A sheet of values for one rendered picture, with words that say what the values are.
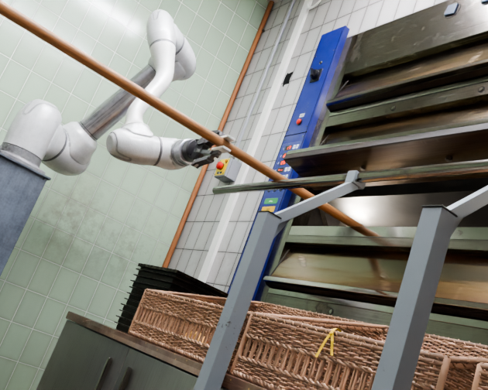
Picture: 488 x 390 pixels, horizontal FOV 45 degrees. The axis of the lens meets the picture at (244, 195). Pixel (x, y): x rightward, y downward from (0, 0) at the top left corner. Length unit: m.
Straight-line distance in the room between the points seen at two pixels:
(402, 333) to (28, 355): 2.13
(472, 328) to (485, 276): 0.15
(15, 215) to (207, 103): 1.36
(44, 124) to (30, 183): 0.23
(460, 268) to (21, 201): 1.49
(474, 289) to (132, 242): 1.78
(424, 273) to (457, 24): 1.44
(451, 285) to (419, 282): 0.74
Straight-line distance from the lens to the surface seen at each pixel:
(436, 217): 1.01
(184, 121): 1.70
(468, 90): 2.05
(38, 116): 2.32
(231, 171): 2.82
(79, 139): 2.43
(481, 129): 1.70
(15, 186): 2.24
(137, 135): 1.95
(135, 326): 1.92
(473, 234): 1.74
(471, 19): 2.25
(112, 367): 1.86
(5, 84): 2.83
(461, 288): 1.69
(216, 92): 3.25
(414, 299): 0.97
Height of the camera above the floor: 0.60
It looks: 16 degrees up
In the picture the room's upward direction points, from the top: 21 degrees clockwise
